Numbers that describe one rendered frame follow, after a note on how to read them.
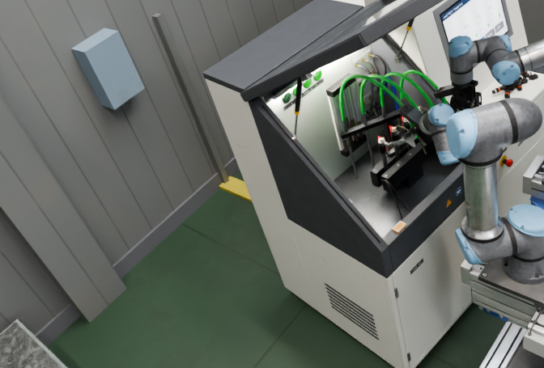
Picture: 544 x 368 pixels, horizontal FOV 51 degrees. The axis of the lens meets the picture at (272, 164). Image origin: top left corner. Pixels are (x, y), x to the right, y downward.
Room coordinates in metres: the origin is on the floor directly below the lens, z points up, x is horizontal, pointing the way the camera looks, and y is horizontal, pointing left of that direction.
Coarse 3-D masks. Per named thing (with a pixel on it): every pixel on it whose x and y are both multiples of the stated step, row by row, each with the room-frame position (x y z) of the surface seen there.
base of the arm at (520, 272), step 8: (512, 256) 1.08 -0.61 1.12; (504, 264) 1.11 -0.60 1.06; (512, 264) 1.07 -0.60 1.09; (520, 264) 1.05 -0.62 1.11; (528, 264) 1.04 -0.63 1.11; (536, 264) 1.03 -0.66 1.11; (504, 272) 1.09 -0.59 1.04; (512, 272) 1.06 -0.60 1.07; (520, 272) 1.05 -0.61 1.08; (528, 272) 1.03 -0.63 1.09; (536, 272) 1.03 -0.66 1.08; (520, 280) 1.04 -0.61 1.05; (528, 280) 1.03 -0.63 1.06; (536, 280) 1.02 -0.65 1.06
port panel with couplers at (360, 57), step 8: (368, 48) 2.20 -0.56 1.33; (352, 56) 2.14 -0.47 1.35; (360, 56) 2.17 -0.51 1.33; (368, 56) 2.19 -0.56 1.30; (352, 64) 2.14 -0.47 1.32; (360, 64) 2.16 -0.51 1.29; (368, 64) 2.19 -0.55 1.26; (360, 72) 2.16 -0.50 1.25; (360, 80) 2.15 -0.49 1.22; (368, 88) 2.17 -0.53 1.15; (376, 88) 2.20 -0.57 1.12; (368, 96) 2.17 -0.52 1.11
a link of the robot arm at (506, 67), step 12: (528, 48) 1.44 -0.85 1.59; (540, 48) 1.42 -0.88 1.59; (492, 60) 1.48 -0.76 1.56; (504, 60) 1.44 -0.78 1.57; (516, 60) 1.42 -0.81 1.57; (528, 60) 1.41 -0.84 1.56; (540, 60) 1.40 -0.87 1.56; (492, 72) 1.45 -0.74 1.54; (504, 72) 1.41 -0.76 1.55; (516, 72) 1.40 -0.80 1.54; (504, 84) 1.41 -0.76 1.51
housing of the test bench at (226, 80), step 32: (320, 0) 2.46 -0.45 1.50; (352, 0) 2.42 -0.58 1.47; (288, 32) 2.25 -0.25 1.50; (320, 32) 2.15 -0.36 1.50; (224, 64) 2.16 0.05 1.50; (256, 64) 2.07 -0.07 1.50; (224, 96) 2.05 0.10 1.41; (224, 128) 2.14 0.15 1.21; (256, 128) 1.91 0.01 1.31; (256, 160) 1.99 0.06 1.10; (256, 192) 2.08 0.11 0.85; (288, 224) 1.92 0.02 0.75; (288, 256) 2.01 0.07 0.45; (288, 288) 2.12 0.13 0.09
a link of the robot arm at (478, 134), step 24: (456, 120) 1.11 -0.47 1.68; (480, 120) 1.08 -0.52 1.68; (504, 120) 1.06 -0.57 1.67; (456, 144) 1.09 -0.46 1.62; (480, 144) 1.05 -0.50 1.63; (504, 144) 1.05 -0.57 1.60; (480, 168) 1.07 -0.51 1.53; (480, 192) 1.07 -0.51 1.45; (480, 216) 1.07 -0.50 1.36; (480, 240) 1.06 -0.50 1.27; (504, 240) 1.06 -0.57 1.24
